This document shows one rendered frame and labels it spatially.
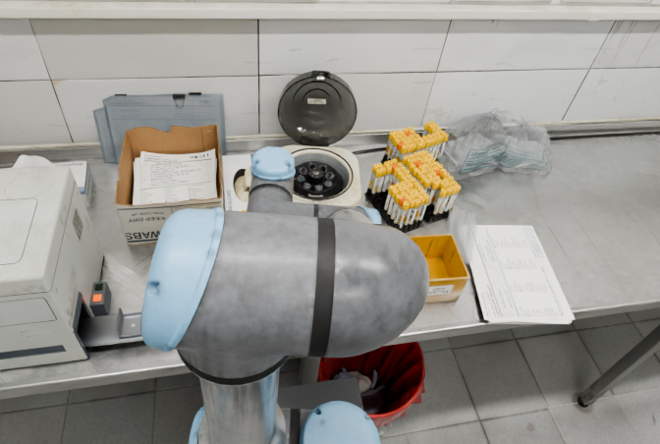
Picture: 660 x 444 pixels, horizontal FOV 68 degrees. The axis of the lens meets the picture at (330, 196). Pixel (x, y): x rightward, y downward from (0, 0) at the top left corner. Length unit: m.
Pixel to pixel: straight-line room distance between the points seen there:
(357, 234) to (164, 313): 0.16
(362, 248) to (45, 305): 0.72
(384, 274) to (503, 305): 0.92
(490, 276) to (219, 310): 1.02
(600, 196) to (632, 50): 0.47
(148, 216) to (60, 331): 0.33
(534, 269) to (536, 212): 0.23
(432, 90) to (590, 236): 0.62
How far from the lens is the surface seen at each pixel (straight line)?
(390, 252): 0.40
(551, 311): 1.34
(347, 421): 0.76
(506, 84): 1.67
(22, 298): 0.99
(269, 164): 0.83
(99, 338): 1.15
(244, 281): 0.37
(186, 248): 0.38
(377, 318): 0.39
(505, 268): 1.36
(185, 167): 1.40
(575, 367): 2.43
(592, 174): 1.81
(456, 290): 1.22
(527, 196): 1.61
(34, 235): 1.00
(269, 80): 1.40
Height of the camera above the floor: 1.88
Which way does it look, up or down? 45 degrees down
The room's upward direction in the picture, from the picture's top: 8 degrees clockwise
